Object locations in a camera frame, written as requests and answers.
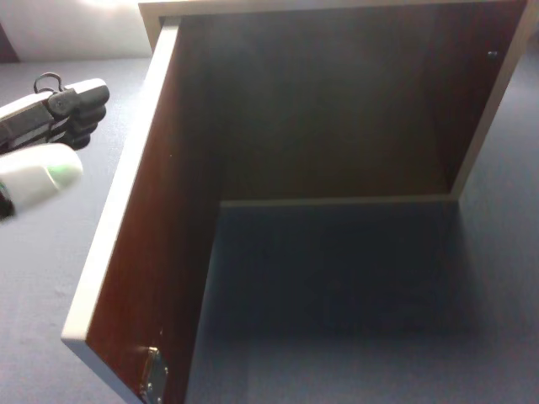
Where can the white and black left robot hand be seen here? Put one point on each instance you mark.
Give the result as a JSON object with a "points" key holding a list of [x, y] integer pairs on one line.
{"points": [[29, 177]]}

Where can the metal cabinet hinge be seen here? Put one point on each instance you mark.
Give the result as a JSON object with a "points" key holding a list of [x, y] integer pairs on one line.
{"points": [[154, 372]]}

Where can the blue-grey table cloth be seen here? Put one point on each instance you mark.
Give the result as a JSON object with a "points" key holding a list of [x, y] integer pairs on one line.
{"points": [[42, 294]]}

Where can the dark background object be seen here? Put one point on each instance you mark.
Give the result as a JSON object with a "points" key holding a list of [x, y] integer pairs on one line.
{"points": [[5, 44]]}

